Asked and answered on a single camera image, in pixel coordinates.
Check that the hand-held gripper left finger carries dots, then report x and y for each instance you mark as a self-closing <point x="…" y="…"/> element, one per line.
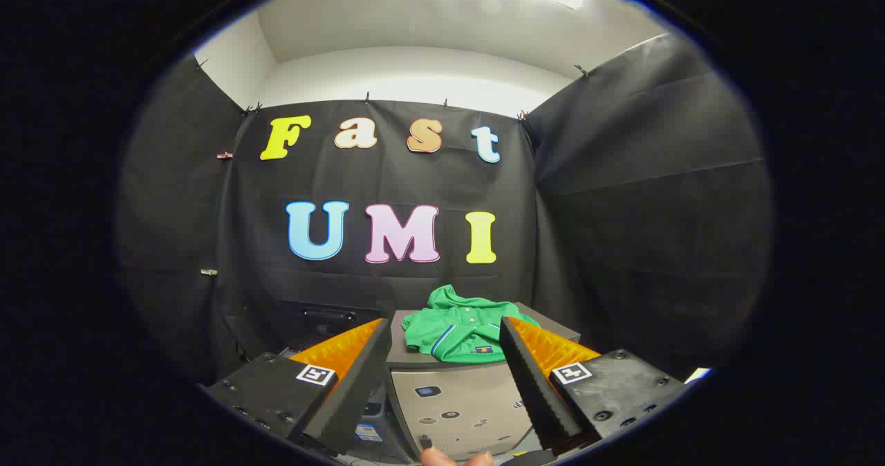
<point x="359" y="383"/>

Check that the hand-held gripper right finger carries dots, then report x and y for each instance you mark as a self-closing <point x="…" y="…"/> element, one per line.
<point x="532" y="383"/>

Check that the dark grey washing machine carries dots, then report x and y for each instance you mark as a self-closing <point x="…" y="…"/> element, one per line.
<point x="373" y="411"/>

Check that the green polo shirt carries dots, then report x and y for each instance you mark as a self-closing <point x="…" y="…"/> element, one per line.
<point x="456" y="334"/>

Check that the grey cabinet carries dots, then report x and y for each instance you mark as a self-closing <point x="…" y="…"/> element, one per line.
<point x="463" y="404"/>

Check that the black backdrop cloth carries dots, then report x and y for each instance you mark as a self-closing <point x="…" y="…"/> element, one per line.
<point x="387" y="175"/>

